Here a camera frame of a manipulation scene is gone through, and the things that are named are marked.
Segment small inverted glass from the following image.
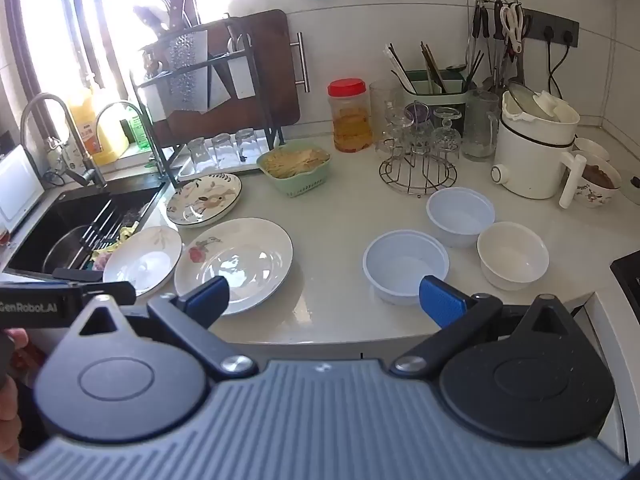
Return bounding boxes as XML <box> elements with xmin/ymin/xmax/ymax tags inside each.
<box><xmin>210</xmin><ymin>132</ymin><xmax>241</xmax><ymax>164</ymax></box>
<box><xmin>234</xmin><ymin>128</ymin><xmax>259</xmax><ymax>159</ymax></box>
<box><xmin>187</xmin><ymin>137</ymin><xmax>216</xmax><ymax>172</ymax></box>

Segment wooden chopsticks bundle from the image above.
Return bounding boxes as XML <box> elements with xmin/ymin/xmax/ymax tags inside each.
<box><xmin>420</xmin><ymin>41</ymin><xmax>447</xmax><ymax>94</ymax></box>

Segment black sink rack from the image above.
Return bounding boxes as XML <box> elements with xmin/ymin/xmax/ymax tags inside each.
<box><xmin>75</xmin><ymin>199</ymin><xmax>128</xmax><ymax>263</ymax></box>

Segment steel pot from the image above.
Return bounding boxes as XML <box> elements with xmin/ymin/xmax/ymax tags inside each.
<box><xmin>42</xmin><ymin>225</ymin><xmax>101</xmax><ymax>274</ymax></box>

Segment white handled scissors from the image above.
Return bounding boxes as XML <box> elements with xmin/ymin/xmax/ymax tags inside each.
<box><xmin>500</xmin><ymin>4</ymin><xmax>525</xmax><ymax>54</ymax></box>

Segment white appliance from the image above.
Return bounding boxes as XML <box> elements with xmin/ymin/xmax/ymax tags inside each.
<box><xmin>570</xmin><ymin>290</ymin><xmax>640</xmax><ymax>466</ymax></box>

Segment green plastic basket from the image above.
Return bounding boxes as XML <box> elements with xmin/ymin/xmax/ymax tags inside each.
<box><xmin>256</xmin><ymin>142</ymin><xmax>333</xmax><ymax>199</ymax></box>

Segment black wall socket strip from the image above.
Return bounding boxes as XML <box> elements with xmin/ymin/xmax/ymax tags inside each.
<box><xmin>522</xmin><ymin>8</ymin><xmax>580</xmax><ymax>49</ymax></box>

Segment black power cable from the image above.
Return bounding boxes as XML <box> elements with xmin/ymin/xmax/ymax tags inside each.
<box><xmin>546</xmin><ymin>40</ymin><xmax>573</xmax><ymax>106</ymax></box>

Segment clear studded utensil holder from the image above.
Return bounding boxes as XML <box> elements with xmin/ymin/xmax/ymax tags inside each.
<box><xmin>166</xmin><ymin>29</ymin><xmax>209</xmax><ymax>112</ymax></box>

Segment glass pitcher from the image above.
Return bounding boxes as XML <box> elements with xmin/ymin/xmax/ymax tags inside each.
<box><xmin>460</xmin><ymin>89</ymin><xmax>501</xmax><ymax>162</ymax></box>

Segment white electric cooker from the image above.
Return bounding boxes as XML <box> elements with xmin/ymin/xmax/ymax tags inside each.
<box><xmin>490</xmin><ymin>82</ymin><xmax>587</xmax><ymax>210</ymax></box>

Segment tall steel faucet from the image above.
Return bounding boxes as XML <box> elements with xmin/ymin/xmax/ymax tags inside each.
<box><xmin>20</xmin><ymin>92</ymin><xmax>109</xmax><ymax>190</ymax></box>

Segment white leaf pattern plate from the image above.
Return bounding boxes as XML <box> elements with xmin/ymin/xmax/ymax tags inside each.
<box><xmin>102</xmin><ymin>226</ymin><xmax>184</xmax><ymax>299</ymax></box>

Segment dark wooden cutting board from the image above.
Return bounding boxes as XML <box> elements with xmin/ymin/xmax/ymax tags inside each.
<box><xmin>150</xmin><ymin>8</ymin><xmax>301</xmax><ymax>147</ymax></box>

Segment yellow detergent bottle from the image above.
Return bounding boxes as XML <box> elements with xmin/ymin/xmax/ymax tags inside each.
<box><xmin>67</xmin><ymin>85</ymin><xmax>129</xmax><ymax>166</ymax></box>

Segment white board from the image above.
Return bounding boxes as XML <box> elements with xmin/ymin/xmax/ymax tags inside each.
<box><xmin>0</xmin><ymin>144</ymin><xmax>46</xmax><ymax>234</ymax></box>

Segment white ceramic mug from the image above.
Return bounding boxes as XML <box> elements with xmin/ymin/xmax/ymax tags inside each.
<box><xmin>573</xmin><ymin>136</ymin><xmax>611</xmax><ymax>162</ymax></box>

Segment green bottle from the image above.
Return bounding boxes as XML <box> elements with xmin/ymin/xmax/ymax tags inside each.
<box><xmin>120</xmin><ymin>109</ymin><xmax>152</xmax><ymax>152</ymax></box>

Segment green utensil holder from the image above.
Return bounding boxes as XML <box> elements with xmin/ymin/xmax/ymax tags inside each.
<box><xmin>402</xmin><ymin>68</ymin><xmax>482</xmax><ymax>112</ymax></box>

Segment inverted drinking glass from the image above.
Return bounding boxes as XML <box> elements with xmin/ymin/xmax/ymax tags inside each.
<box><xmin>403</xmin><ymin>101</ymin><xmax>434</xmax><ymax>151</ymax></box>
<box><xmin>375</xmin><ymin>105</ymin><xmax>416</xmax><ymax>161</ymax></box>
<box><xmin>431</xmin><ymin>106</ymin><xmax>462</xmax><ymax>162</ymax></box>

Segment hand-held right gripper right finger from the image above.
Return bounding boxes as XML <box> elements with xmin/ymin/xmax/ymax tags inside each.
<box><xmin>389</xmin><ymin>275</ymin><xmax>586</xmax><ymax>381</ymax></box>

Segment person's left hand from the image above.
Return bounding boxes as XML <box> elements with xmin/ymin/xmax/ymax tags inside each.
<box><xmin>0</xmin><ymin>328</ymin><xmax>30</xmax><ymax>464</ymax></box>

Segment tall clear glass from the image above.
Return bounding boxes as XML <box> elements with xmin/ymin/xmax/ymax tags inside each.
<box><xmin>369</xmin><ymin>80</ymin><xmax>404</xmax><ymax>128</ymax></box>

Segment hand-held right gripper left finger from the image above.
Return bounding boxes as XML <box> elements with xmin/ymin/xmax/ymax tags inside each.
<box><xmin>65</xmin><ymin>276</ymin><xmax>259</xmax><ymax>381</ymax></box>

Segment black gas stove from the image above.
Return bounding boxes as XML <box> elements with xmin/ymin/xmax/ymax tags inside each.
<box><xmin>610</xmin><ymin>249</ymin><xmax>640</xmax><ymax>312</ymax></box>

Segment black kitchen sink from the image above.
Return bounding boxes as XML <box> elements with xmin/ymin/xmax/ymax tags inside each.
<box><xmin>4</xmin><ymin>182</ymin><xmax>167</xmax><ymax>282</ymax></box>

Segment steel bar handle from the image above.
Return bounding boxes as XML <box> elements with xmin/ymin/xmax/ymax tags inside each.
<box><xmin>293</xmin><ymin>32</ymin><xmax>311</xmax><ymax>94</ymax></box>

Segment red lid plastic jar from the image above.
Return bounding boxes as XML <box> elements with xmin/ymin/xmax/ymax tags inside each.
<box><xmin>327</xmin><ymin>78</ymin><xmax>374</xmax><ymax>154</ymax></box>

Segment metal utensil hook rack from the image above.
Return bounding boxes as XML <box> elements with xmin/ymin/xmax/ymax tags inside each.
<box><xmin>472</xmin><ymin>0</ymin><xmax>532</xmax><ymax>92</ymax></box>

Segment shredded yellow food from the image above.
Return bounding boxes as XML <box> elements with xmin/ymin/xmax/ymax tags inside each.
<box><xmin>262</xmin><ymin>146</ymin><xmax>329</xmax><ymax>180</ymax></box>

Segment patterned ceramic mug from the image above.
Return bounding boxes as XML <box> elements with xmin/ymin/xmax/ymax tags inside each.
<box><xmin>570</xmin><ymin>154</ymin><xmax>623</xmax><ymax>209</ymax></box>

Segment large floral plate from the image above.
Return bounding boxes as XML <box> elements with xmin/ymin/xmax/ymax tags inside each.
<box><xmin>173</xmin><ymin>217</ymin><xmax>294</xmax><ymax>317</ymax></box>

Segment translucent plastic bowl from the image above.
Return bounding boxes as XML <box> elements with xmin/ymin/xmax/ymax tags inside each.
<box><xmin>363</xmin><ymin>230</ymin><xmax>450</xmax><ymax>306</ymax></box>
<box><xmin>426</xmin><ymin>187</ymin><xmax>496</xmax><ymax>249</ymax></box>

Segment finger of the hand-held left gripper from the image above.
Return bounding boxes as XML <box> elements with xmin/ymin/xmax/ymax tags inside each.
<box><xmin>52</xmin><ymin>268</ymin><xmax>106</xmax><ymax>284</ymax></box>
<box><xmin>75</xmin><ymin>281</ymin><xmax>137</xmax><ymax>307</ymax></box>

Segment white plastic bowl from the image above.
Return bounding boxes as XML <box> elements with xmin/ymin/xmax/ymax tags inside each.
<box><xmin>476</xmin><ymin>221</ymin><xmax>550</xmax><ymax>292</ymax></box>

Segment wire glass rack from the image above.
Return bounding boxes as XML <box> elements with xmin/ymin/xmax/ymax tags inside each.
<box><xmin>378</xmin><ymin>125</ymin><xmax>459</xmax><ymax>196</ymax></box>

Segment floral patterned plate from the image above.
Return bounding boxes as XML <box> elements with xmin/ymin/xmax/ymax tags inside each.
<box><xmin>166</xmin><ymin>172</ymin><xmax>243</xmax><ymax>229</ymax></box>

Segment black dish rack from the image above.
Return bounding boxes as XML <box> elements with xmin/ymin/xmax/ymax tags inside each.
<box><xmin>130</xmin><ymin>12</ymin><xmax>285</xmax><ymax>190</ymax></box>

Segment small steel faucet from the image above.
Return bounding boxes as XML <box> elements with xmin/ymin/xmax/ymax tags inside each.
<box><xmin>92</xmin><ymin>101</ymin><xmax>153</xmax><ymax>153</ymax></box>

